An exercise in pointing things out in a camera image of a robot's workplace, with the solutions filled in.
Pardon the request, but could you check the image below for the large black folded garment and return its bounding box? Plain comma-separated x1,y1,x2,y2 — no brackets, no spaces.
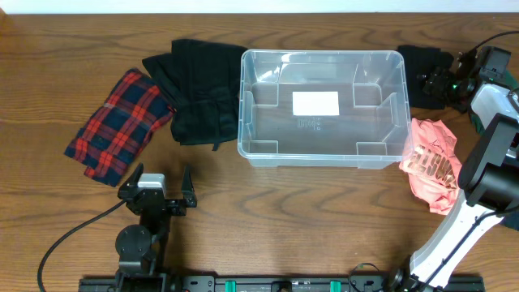
142,39,247,151

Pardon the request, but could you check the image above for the white label in bin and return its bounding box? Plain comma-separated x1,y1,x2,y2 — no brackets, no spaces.
293,92,340,116

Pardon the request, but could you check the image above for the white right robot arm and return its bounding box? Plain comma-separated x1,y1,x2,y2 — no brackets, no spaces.
383,111,518,291

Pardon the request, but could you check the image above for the navy blue garment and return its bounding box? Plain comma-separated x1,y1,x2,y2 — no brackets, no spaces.
500,212,519,231

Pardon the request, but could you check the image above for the small black garment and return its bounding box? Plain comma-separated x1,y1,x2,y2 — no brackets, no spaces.
397,45,454,110

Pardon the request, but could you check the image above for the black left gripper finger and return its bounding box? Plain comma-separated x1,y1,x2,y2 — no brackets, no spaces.
181,165,197,208
127,163,144,189

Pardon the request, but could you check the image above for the clear plastic storage bin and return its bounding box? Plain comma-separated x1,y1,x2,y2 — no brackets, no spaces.
237,49,413,170

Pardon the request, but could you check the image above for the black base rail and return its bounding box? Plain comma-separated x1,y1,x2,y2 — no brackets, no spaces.
78,273,486,292

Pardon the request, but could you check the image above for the red plaid folded shirt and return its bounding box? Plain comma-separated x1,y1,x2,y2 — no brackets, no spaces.
64,69,174,187

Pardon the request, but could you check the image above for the dark green folded garment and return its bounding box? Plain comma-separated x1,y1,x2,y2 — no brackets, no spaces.
470,71,518,135

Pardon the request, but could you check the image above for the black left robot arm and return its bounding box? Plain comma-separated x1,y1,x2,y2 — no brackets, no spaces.
115,164,197,275

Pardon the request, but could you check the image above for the pink printed t-shirt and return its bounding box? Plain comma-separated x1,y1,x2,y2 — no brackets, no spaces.
399,118,461,215

